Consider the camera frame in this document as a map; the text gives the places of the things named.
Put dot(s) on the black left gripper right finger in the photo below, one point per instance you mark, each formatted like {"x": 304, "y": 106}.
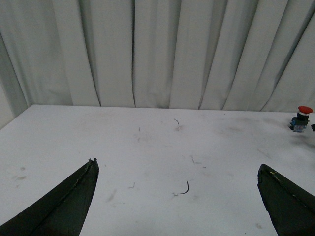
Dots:
{"x": 290, "y": 207}

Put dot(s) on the white curtain backdrop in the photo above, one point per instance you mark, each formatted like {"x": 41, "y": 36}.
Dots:
{"x": 243, "y": 55}

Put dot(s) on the red push button switch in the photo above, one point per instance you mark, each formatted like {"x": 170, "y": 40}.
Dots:
{"x": 300, "y": 121}

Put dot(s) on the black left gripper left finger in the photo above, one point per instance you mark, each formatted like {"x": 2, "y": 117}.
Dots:
{"x": 60, "y": 212}

